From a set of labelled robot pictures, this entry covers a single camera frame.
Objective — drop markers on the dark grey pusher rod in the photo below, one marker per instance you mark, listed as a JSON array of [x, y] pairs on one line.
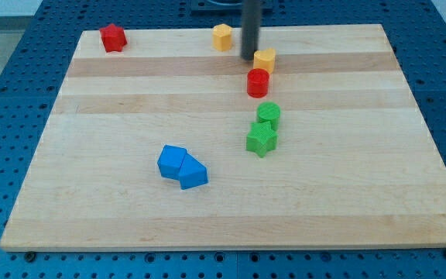
[[250, 21]]

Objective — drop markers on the yellow heart block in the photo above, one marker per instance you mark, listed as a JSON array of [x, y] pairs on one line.
[[265, 60]]

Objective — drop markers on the wooden board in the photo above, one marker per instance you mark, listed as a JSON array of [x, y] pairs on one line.
[[355, 166]]

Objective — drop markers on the yellow hexagon block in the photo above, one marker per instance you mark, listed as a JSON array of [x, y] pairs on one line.
[[222, 37]]

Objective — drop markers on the red cylinder block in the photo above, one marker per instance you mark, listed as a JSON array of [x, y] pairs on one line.
[[257, 83]]

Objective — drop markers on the green cylinder block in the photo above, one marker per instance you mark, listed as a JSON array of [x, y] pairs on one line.
[[269, 112]]

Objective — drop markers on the green star block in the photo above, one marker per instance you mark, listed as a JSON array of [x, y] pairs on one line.
[[261, 138]]

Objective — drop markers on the red star block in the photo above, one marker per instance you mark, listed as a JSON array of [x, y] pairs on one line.
[[113, 38]]

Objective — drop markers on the blue cube block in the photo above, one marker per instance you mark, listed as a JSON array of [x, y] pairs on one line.
[[170, 161]]

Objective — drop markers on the blue pentagon block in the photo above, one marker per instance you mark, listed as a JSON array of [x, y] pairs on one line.
[[192, 173]]

